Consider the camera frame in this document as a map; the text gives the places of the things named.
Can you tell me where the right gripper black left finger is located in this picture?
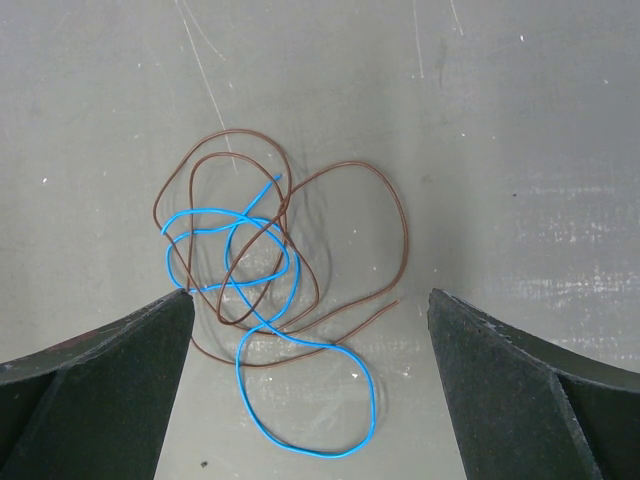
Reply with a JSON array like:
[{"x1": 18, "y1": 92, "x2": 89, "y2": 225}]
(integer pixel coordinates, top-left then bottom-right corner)
[{"x1": 1, "y1": 290, "x2": 195, "y2": 479}]

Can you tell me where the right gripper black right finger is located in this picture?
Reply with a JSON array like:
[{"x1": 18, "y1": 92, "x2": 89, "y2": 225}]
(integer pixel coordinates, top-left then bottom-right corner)
[{"x1": 428, "y1": 289, "x2": 639, "y2": 479}]

